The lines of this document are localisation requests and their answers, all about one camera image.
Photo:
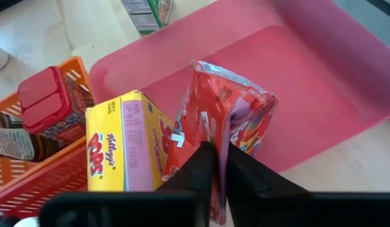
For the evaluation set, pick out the red plastic basket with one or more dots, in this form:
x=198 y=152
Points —
x=40 y=189

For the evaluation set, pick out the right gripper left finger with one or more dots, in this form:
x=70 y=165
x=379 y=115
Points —
x=201 y=176

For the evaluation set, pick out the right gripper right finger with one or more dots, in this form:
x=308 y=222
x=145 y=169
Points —
x=257 y=189

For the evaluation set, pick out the red Froot Loops cereal box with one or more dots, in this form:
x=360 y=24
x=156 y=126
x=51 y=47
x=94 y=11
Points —
x=220 y=104

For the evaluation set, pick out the red lidded spice container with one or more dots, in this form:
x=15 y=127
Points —
x=46 y=97

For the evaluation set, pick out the green Apple Jacks cereal box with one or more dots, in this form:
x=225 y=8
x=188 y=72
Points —
x=147 y=15

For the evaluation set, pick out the yellow Corn Pops cereal box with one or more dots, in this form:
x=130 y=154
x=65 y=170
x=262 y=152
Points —
x=119 y=142

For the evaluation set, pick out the orange plastic basket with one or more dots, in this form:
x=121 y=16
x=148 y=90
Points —
x=9 y=173

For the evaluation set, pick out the pink plastic tray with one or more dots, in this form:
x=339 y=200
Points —
x=308 y=79

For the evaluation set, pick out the brown orange snack bag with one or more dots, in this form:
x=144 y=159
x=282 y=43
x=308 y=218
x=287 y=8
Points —
x=15 y=142

